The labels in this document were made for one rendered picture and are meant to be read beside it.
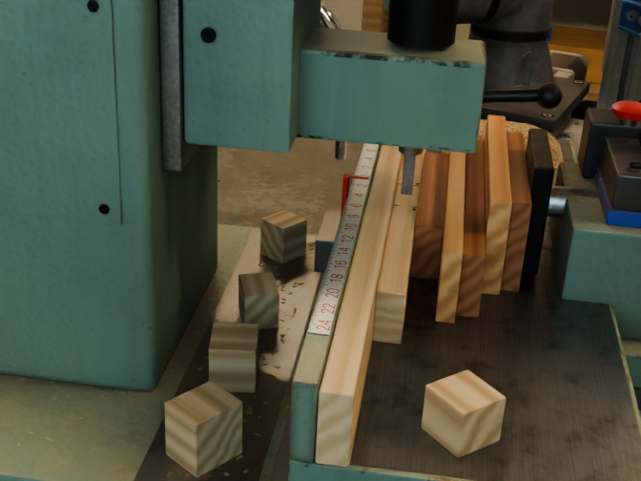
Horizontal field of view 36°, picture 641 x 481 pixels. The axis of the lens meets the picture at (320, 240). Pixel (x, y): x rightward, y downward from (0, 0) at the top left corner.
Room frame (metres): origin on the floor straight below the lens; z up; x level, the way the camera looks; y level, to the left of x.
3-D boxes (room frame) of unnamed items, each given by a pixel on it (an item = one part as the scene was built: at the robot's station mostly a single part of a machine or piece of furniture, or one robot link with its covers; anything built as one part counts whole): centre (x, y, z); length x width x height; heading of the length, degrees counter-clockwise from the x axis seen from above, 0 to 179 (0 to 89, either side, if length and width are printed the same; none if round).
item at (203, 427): (0.58, 0.08, 0.82); 0.04 x 0.04 x 0.05; 46
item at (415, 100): (0.74, -0.05, 1.03); 0.14 x 0.07 x 0.09; 83
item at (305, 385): (0.75, -0.03, 0.93); 0.60 x 0.02 x 0.06; 173
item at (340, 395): (0.75, -0.05, 0.93); 0.60 x 0.02 x 0.05; 173
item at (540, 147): (0.73, -0.20, 0.95); 0.09 x 0.07 x 0.09; 173
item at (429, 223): (0.76, -0.09, 0.92); 0.16 x 0.02 x 0.04; 173
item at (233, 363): (0.68, 0.07, 0.82); 0.04 x 0.04 x 0.04; 1
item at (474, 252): (0.75, -0.12, 0.93); 0.25 x 0.02 x 0.05; 173
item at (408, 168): (0.73, -0.07, 0.97); 0.01 x 0.01 x 0.05; 83
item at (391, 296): (0.86, -0.08, 0.92); 0.55 x 0.02 x 0.04; 173
